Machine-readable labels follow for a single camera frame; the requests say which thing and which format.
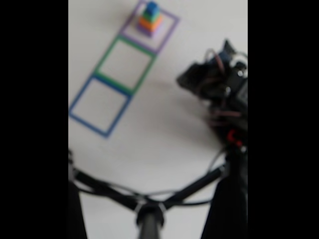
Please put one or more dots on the purple tape square outline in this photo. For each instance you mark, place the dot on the purple tape square outline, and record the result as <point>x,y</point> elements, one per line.
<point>165,35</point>

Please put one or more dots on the green square block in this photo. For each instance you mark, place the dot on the green square block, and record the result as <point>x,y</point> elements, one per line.
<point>150,16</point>

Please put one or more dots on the small blue cube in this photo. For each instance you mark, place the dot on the small blue cube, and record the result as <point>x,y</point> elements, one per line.
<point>152,7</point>

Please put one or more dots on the green tape square outline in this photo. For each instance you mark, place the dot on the green tape square outline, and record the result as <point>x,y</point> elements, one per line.
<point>101,66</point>

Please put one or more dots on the purple square block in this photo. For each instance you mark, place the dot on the purple square block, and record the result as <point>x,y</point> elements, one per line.
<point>149,32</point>

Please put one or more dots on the red clamp piece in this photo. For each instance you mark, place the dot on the red clamp piece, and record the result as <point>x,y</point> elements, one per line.
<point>233,138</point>

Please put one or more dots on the black tripod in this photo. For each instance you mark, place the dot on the black tripod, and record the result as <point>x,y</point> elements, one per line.
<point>149,221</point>

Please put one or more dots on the blue tape square outline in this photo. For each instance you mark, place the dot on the blue tape square outline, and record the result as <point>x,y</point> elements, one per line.
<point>82,97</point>

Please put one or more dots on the orange square block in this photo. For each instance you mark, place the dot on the orange square block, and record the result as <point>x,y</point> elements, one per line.
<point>149,23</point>

